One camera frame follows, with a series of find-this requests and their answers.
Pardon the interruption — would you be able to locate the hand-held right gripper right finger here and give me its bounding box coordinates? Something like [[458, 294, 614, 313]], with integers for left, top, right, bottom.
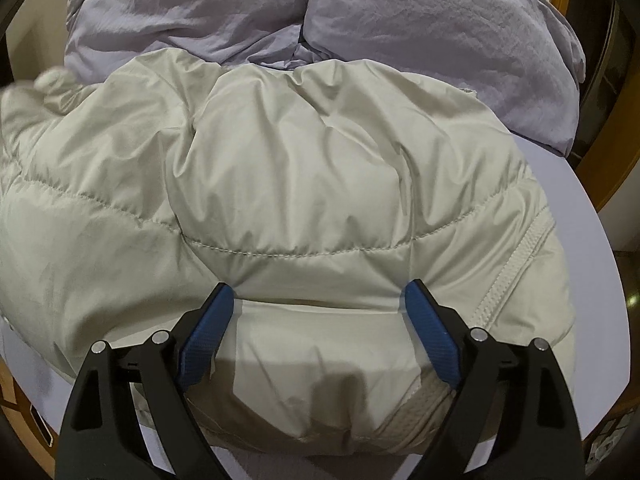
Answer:
[[404, 279, 583, 480]]

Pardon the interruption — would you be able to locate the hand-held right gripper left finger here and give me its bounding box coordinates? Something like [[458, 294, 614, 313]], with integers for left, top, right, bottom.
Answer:
[[60, 282, 236, 480]]

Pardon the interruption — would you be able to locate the white puffer jacket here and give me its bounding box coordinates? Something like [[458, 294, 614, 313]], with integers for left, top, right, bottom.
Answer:
[[0, 49, 577, 448]]

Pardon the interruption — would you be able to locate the bed with lavender sheet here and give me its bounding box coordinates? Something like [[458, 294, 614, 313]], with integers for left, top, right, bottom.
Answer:
[[0, 127, 632, 480]]

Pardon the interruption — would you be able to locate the large lavender pillow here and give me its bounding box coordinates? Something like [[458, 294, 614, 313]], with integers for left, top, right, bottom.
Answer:
[[64, 0, 321, 83]]

